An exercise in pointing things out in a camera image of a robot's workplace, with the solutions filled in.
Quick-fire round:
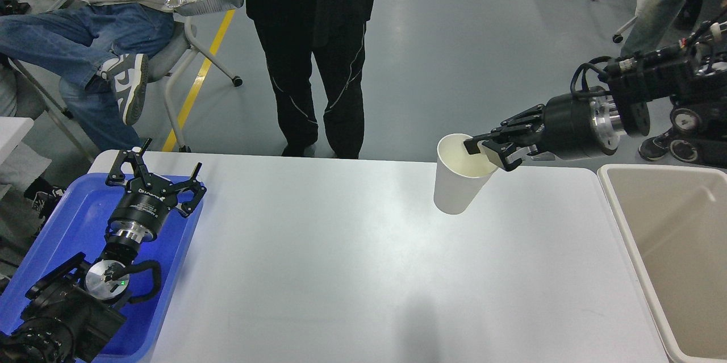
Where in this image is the grey rolling chair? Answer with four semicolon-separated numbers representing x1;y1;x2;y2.
9;0;243;163

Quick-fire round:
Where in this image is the standing person in black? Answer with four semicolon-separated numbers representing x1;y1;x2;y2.
245;0;374;159

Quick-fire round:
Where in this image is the beige plastic bin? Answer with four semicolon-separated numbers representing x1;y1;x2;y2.
598;164;726;362

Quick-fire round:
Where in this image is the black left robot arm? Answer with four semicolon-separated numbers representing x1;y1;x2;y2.
2;148;207;362

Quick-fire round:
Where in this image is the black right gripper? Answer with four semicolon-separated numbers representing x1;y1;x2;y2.
463;94;626;172

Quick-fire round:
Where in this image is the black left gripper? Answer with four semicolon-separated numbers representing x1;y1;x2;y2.
105;138;207;241

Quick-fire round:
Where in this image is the black sneaker left edge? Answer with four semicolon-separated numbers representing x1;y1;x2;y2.
23;176;66;221

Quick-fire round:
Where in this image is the person in green trousers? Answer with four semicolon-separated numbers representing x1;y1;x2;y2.
619;0;727;57

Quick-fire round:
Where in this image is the blue plastic tray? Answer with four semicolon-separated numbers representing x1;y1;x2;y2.
1;173;203;362

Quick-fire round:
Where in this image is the seated person in jeans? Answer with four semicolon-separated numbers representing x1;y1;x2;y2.
1;0;174;151

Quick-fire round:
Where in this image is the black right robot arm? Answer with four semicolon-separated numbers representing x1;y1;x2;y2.
463;22;725;171

